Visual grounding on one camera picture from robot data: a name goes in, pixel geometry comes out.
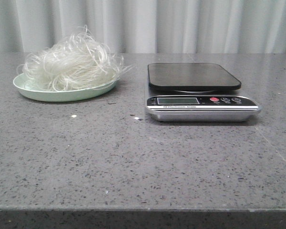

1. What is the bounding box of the white vermicelli noodle bundle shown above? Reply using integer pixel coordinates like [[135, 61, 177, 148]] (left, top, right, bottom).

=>
[[21, 26, 133, 92]]

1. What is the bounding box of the silver black kitchen scale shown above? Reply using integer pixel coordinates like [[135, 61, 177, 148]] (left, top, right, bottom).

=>
[[145, 63, 261, 122]]

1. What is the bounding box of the light green round plate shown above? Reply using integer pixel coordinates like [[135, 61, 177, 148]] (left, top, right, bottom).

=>
[[13, 73, 117, 102]]

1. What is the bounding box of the white pleated curtain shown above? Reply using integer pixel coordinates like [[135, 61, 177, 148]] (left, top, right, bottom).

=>
[[0, 0, 286, 53]]

